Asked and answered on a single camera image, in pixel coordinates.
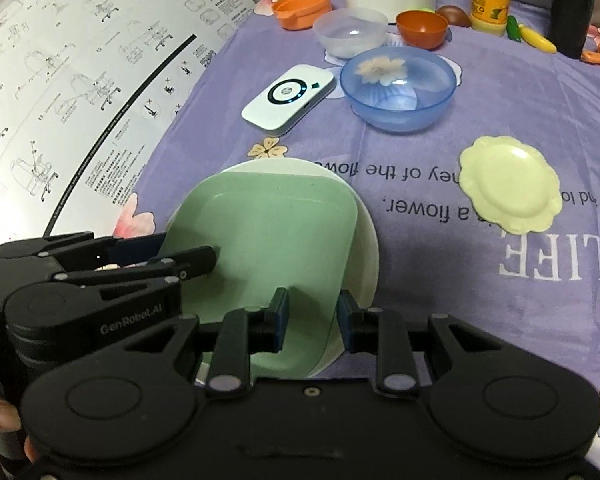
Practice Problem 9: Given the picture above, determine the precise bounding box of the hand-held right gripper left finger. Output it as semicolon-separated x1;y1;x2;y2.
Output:
122;287;291;397

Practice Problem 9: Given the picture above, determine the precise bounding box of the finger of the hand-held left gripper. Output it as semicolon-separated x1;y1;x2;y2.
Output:
0;231;167;272
54;245;219;290

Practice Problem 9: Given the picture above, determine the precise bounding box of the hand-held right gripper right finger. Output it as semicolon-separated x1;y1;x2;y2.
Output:
337;289;503;397

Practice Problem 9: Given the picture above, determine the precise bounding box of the green square plate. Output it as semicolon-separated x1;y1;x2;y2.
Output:
159;169;358;378

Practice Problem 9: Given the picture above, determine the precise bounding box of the white round plate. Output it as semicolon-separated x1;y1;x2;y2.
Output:
215;157;381;378

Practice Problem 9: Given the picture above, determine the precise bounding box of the yellow scalloped plate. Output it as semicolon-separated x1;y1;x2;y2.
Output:
459;135;563;235

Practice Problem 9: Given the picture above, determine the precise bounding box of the blue translucent bowl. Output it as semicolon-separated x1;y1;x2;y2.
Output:
340;46;457;134

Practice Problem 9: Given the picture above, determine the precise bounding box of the clear plastic bowl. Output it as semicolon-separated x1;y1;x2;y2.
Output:
313;7;388;58

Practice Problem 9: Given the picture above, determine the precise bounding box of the orange plastic bowl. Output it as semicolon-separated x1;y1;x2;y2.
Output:
396;10;450;51

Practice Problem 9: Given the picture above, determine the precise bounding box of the purple floral printed blanket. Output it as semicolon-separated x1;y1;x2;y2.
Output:
112;0;600;466

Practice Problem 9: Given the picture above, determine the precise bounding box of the white instruction sheet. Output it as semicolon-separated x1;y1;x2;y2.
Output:
0;0;257;261

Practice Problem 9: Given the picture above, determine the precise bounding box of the white pocket router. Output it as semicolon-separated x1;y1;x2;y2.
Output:
241;65;337;137

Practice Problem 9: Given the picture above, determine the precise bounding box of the orange plastic cup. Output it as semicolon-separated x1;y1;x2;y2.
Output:
272;0;332;31

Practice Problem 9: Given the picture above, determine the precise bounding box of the yellow toy banana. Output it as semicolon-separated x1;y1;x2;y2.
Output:
519;25;557;54

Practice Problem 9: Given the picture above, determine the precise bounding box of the black bottle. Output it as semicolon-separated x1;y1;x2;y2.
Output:
547;0;600;59

